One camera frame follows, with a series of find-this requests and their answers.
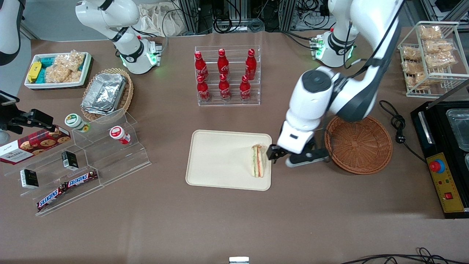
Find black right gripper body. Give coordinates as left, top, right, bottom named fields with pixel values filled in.
left=0, top=106, right=29, bottom=135

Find triangle sandwich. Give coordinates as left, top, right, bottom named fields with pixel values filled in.
left=251, top=144, right=265, bottom=178

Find cream rectangular plastic tray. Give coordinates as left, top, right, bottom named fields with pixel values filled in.
left=185, top=130, right=272, bottom=191

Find round brown wicker basket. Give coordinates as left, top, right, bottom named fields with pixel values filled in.
left=325, top=115, right=393, bottom=175

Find oval light wicker basket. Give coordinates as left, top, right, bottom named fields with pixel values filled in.
left=81, top=68, right=134, bottom=122

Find red Walkers cookie box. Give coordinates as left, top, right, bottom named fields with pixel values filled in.
left=0, top=126, right=71, bottom=165

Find green lid small jar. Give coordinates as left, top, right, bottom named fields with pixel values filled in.
left=65, top=114, right=91, bottom=133

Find white rectangular snack bin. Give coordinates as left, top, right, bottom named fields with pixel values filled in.
left=24, top=51, right=93, bottom=90

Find clear bag of puffed snacks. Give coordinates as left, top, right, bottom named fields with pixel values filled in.
left=54, top=50, right=86, bottom=72
left=44, top=65, right=82, bottom=84

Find yellow snack packet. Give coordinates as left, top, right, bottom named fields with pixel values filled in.
left=27, top=61, right=42, bottom=83

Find small black box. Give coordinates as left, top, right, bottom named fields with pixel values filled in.
left=20, top=169, right=39, bottom=190
left=61, top=151, right=79, bottom=171

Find clear acrylic bottle rack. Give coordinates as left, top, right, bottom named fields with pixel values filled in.
left=194, top=45, right=261, bottom=107

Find stack of foil trays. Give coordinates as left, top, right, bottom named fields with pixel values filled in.
left=81, top=73, right=127, bottom=115

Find red cola bottle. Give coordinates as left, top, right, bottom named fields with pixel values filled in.
left=240, top=75, right=252, bottom=102
left=194, top=51, right=208, bottom=79
left=218, top=49, right=230, bottom=76
left=219, top=74, right=232, bottom=102
left=197, top=75, right=211, bottom=102
left=245, top=49, right=256, bottom=80

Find Snickers chocolate bar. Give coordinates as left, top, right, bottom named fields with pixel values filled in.
left=65, top=170, right=99, bottom=188
left=36, top=185, right=67, bottom=212

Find red lid small jar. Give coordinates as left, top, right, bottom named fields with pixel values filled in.
left=110, top=126, right=131, bottom=145

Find clear acrylic step display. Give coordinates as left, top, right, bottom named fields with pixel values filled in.
left=3, top=108, right=152, bottom=217

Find clear bag of fried snacks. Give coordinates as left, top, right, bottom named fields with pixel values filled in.
left=419, top=25, right=443, bottom=40
left=402, top=60, right=425, bottom=75
left=406, top=73, right=427, bottom=90
left=425, top=51, right=457, bottom=69
left=402, top=47, right=422, bottom=61
left=425, top=40, right=454, bottom=54

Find black sealing machine yellow panel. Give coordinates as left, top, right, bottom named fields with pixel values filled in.
left=410, top=98, right=469, bottom=219

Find white cloth bag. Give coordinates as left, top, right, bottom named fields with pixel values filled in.
left=136, top=3, right=185, bottom=38

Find metal pan in machine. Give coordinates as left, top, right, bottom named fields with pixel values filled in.
left=445, top=109, right=469, bottom=152

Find black cables at arm base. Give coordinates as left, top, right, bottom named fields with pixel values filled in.
left=281, top=30, right=320, bottom=51

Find black power cable with plug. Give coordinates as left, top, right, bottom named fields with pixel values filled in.
left=379, top=100, right=427, bottom=164

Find black floor cables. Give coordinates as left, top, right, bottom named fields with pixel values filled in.
left=340, top=247, right=469, bottom=264

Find white wire basket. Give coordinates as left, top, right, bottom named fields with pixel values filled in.
left=398, top=21, right=469, bottom=98

